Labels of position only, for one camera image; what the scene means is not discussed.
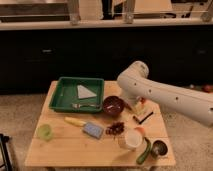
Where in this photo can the wooden table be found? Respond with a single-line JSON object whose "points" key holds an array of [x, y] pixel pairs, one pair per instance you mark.
{"points": [[70, 147]]}

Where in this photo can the white mug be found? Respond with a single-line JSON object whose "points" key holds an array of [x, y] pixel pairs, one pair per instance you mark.
{"points": [[131, 139]]}

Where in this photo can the orange bowl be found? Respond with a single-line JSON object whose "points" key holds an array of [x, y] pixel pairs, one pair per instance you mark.
{"points": [[131, 104]]}

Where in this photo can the black stand on floor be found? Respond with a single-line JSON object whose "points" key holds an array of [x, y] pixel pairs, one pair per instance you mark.
{"points": [[4, 152]]}

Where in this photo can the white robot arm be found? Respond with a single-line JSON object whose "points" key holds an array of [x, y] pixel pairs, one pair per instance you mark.
{"points": [[194, 104]]}

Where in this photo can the dried red chili bunch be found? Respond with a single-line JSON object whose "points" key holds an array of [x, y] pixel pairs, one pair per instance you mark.
{"points": [[115, 129]]}

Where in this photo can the green plastic tray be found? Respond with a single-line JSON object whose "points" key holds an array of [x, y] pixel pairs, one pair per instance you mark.
{"points": [[66, 93]]}

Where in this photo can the dark cabinet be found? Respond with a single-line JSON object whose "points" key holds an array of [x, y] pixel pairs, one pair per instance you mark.
{"points": [[31, 59]]}

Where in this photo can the dark red bowl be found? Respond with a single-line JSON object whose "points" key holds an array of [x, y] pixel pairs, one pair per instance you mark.
{"points": [[113, 106]]}

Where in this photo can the orange carrot piece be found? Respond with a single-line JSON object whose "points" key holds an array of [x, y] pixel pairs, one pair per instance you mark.
{"points": [[140, 129]]}

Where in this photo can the small metal cup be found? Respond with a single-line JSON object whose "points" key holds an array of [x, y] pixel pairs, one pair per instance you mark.
{"points": [[159, 148]]}

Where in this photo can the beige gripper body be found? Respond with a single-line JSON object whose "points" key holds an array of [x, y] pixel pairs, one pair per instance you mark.
{"points": [[139, 108]]}

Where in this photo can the small green cup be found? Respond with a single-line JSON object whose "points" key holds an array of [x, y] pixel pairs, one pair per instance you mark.
{"points": [[44, 132]]}

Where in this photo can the grey triangular cloth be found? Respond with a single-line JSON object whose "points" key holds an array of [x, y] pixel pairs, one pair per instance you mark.
{"points": [[84, 92]]}

